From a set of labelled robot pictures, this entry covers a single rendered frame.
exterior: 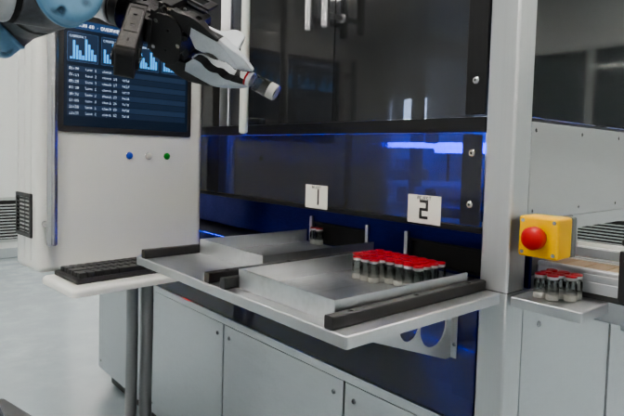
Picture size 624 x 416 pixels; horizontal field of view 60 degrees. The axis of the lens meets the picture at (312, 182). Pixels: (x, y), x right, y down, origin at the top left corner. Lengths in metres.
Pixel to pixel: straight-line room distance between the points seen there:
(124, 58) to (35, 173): 0.89
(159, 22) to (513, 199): 0.68
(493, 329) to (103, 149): 1.10
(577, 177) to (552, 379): 0.43
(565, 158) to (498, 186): 0.22
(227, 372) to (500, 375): 0.98
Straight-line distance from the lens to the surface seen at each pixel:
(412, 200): 1.18
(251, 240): 1.44
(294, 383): 1.57
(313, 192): 1.40
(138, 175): 1.66
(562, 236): 1.03
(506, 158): 1.06
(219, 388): 1.91
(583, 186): 1.33
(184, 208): 1.75
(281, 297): 0.92
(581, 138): 1.31
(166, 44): 0.77
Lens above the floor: 1.13
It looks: 3 degrees down
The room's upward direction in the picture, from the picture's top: 2 degrees clockwise
